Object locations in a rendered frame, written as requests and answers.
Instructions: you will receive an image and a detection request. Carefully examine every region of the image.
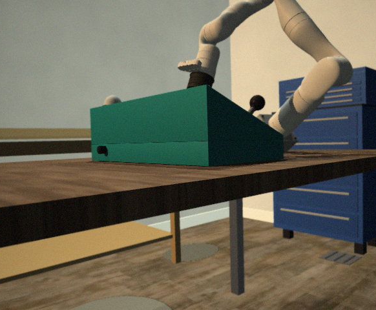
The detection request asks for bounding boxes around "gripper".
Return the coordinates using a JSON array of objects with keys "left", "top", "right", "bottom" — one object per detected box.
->
[{"left": 178, "top": 58, "right": 216, "bottom": 88}]

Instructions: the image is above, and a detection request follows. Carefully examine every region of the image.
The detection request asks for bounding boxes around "green box-shaped console housing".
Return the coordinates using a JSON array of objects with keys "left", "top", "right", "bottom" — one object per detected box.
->
[{"left": 90, "top": 85, "right": 284, "bottom": 167}]

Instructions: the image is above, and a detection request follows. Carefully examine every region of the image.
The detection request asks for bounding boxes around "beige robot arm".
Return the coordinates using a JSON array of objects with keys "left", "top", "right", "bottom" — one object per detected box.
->
[{"left": 196, "top": 0, "right": 353, "bottom": 137}]

